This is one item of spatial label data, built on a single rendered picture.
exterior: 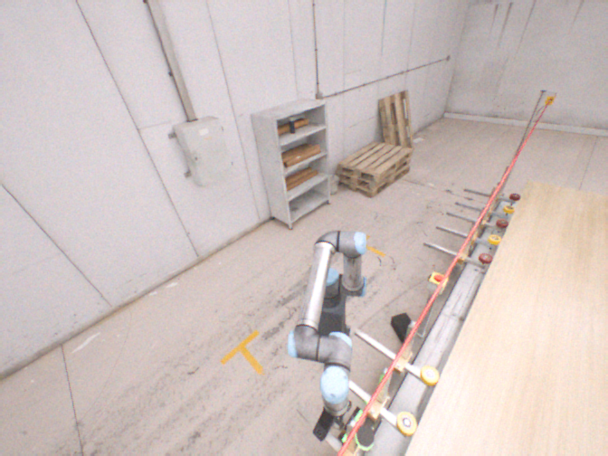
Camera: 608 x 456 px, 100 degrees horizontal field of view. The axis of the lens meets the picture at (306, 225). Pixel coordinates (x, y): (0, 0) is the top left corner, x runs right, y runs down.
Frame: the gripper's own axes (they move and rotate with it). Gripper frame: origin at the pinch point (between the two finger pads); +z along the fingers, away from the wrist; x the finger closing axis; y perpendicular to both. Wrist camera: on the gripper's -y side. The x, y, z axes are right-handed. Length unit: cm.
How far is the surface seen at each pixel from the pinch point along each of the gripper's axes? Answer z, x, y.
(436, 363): 40, -22, 71
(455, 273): 33, -9, 141
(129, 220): 10, 257, 4
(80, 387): 100, 199, -101
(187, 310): 101, 196, -3
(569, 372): 13, -70, 88
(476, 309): 13, -29, 99
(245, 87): -79, 248, 171
